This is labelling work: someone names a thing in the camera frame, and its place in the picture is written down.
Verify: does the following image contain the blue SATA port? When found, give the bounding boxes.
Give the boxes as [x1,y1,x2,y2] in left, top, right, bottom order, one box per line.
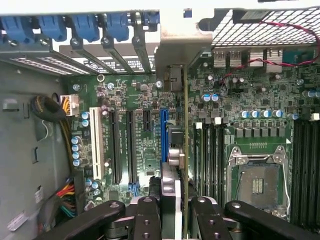
[127,183,140,198]

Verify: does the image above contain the CPU socket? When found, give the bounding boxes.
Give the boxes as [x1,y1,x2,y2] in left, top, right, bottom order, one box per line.
[226,145,293,221]

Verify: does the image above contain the black RAM slot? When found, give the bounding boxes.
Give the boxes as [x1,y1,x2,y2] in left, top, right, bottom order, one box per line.
[217,117,226,201]
[202,117,211,201]
[209,117,218,201]

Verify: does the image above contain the green motherboard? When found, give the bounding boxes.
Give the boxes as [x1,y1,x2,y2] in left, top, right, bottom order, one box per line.
[59,48,320,226]

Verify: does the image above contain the long black expansion slot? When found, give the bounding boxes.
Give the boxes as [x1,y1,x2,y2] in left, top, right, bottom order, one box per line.
[108,109,123,185]
[125,109,138,183]

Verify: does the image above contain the metal locking lever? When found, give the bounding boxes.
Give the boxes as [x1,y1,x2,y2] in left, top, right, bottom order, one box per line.
[281,172,293,215]

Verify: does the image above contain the blue expansion slot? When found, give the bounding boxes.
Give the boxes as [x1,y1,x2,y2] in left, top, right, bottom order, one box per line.
[159,107,171,163]

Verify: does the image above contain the white expansion slot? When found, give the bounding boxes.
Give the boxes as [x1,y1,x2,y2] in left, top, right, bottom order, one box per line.
[89,106,105,180]

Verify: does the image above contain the short black expansion slot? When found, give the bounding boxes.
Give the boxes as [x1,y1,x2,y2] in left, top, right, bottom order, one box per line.
[142,109,153,134]

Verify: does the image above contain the white power connector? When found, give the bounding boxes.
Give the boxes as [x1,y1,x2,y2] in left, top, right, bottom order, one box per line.
[59,93,80,118]

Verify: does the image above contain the open PC case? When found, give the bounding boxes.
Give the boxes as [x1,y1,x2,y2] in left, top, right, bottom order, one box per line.
[0,0,320,240]

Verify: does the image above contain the metal slot cover blank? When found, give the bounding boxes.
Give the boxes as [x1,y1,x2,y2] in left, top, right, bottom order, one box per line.
[101,36,135,74]
[70,37,112,75]
[131,36,154,74]

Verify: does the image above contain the blue slot retention clip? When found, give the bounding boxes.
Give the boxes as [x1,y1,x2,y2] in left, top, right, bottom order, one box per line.
[143,11,160,32]
[72,14,100,42]
[106,12,130,42]
[0,16,36,45]
[38,15,67,42]

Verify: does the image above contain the multicolour power wire bundle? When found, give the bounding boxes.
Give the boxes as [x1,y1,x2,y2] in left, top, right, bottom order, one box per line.
[39,176,85,226]

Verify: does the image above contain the black yellow cable bundle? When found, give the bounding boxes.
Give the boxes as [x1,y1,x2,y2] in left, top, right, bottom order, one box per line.
[31,95,76,173]

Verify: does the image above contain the red black twisted wire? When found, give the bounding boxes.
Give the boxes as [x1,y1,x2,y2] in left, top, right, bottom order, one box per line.
[216,21,320,85]

